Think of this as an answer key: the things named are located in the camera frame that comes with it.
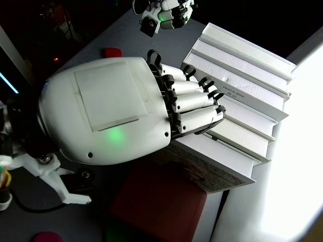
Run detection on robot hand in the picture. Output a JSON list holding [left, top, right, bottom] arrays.
[[37, 49, 227, 166], [157, 0, 199, 30]]

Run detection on red heart block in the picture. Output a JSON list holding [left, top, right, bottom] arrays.
[[104, 47, 123, 58]]

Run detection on white hardcover book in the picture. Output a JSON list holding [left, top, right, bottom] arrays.
[[189, 38, 291, 99], [200, 22, 297, 82]]

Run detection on cyan light strip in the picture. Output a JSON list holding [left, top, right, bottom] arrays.
[[0, 72, 20, 94]]

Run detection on dark red hardcover book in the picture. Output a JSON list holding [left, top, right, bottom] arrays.
[[107, 160, 224, 242]]

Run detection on grey table cloth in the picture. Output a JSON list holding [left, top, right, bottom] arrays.
[[0, 0, 210, 242]]

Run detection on pink round block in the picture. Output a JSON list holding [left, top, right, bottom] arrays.
[[34, 231, 63, 242]]

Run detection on white book grey cover edges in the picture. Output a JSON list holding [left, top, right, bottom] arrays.
[[205, 120, 276, 164]]

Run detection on white frame bar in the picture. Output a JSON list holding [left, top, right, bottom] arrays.
[[0, 25, 30, 85]]

